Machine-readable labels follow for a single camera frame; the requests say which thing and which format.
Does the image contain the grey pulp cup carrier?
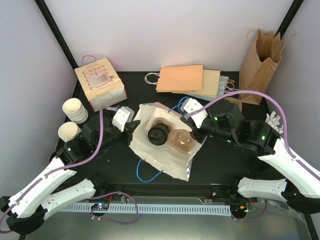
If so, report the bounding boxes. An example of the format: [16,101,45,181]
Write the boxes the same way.
[150,118,196,153]

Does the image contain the blue checkered paper bag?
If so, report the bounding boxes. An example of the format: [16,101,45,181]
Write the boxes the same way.
[129,102,205,182]

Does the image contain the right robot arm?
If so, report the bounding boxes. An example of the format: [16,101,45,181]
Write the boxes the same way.
[183,99,320,214]

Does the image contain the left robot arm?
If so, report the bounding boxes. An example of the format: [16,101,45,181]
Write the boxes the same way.
[0,115,140,235]

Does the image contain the Cakes printed paper bag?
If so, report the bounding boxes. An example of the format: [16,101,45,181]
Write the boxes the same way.
[74,57,127,112]

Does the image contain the near paper cup stack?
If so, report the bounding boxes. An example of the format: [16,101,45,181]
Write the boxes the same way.
[57,121,82,143]

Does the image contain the paper cup stack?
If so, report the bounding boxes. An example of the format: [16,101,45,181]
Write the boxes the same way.
[62,98,89,124]
[57,121,82,143]

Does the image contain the light blue flat paper bag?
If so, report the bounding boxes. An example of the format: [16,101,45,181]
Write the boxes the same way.
[189,76,238,102]

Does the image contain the tan flat paper bag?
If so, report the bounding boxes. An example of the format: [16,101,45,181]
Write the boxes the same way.
[174,69,221,98]

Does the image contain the far paper cup stack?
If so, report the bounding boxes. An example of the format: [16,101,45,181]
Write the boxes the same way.
[62,98,89,124]

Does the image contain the orange flat paper bag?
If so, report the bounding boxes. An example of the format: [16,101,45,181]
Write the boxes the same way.
[144,64,204,93]

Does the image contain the standing brown paper bag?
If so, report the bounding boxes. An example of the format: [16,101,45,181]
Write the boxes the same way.
[239,29,289,93]

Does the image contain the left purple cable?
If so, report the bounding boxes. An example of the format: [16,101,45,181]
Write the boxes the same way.
[0,106,139,235]

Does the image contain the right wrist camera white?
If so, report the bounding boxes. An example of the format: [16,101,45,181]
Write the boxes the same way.
[180,97,208,129]

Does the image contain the light blue cable duct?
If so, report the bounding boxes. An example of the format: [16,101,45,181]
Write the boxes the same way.
[61,202,231,217]

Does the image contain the right black frame post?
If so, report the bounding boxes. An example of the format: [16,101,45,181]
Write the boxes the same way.
[275,0,304,39]

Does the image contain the black frame post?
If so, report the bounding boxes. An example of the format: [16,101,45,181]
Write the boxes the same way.
[34,0,79,70]
[275,0,304,39]

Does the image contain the left black frame post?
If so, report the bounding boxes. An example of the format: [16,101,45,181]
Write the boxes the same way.
[34,0,79,70]

